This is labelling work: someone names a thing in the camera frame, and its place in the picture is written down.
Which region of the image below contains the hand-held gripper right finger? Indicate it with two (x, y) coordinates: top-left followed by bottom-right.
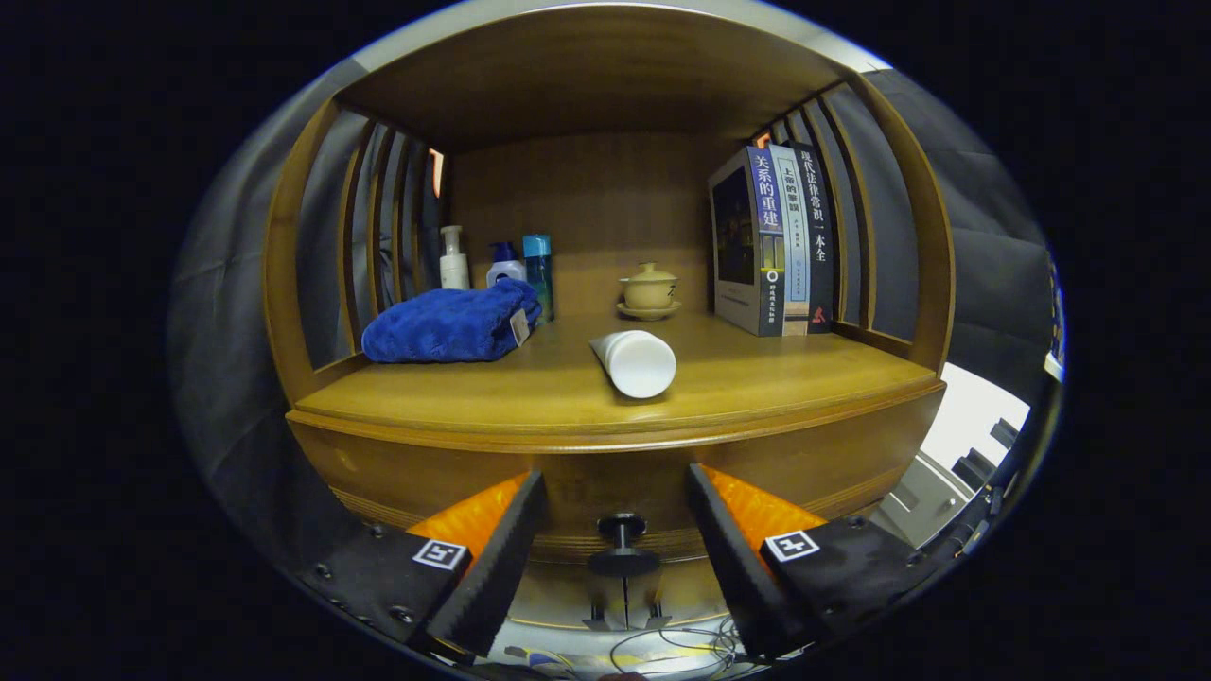
(686, 463), (957, 660)

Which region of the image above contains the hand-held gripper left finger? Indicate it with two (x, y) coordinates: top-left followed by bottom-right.
(298, 470), (548, 660)

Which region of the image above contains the black drawer knob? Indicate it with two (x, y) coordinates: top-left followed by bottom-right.
(588, 513), (661, 578)

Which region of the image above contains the wooden drawer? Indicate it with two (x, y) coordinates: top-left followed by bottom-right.
(287, 383), (947, 566)

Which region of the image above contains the white and green tube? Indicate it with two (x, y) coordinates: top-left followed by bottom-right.
(588, 329), (677, 400)

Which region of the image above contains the wooden countertop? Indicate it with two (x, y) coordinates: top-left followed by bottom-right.
(287, 310), (947, 453)

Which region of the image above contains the wooden cabinet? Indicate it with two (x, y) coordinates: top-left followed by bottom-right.
(263, 5), (957, 635)

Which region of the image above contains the blue folded towel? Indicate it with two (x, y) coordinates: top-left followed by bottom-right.
(360, 277), (543, 364)

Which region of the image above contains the white table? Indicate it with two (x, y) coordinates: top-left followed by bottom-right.
(870, 362), (1032, 550)

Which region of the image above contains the beige lidded teacup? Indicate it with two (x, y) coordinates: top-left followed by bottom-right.
(620, 262), (679, 310)

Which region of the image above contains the white bottle with blue cap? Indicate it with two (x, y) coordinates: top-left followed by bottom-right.
(485, 242), (528, 288)

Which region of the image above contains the teal bottle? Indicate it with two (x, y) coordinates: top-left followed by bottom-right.
(522, 234), (556, 323)

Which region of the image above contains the white pump bottle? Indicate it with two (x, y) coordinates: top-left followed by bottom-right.
(439, 225), (471, 291)

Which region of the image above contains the pale spine book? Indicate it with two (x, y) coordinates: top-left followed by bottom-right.
(768, 144), (813, 337)

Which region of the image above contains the black spine book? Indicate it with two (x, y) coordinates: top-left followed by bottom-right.
(790, 141), (837, 334)

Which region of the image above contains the blue spine book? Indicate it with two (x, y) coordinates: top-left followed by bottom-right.
(709, 146), (788, 338)

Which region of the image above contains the thin cable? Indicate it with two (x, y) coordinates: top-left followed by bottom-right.
(610, 624), (744, 676)

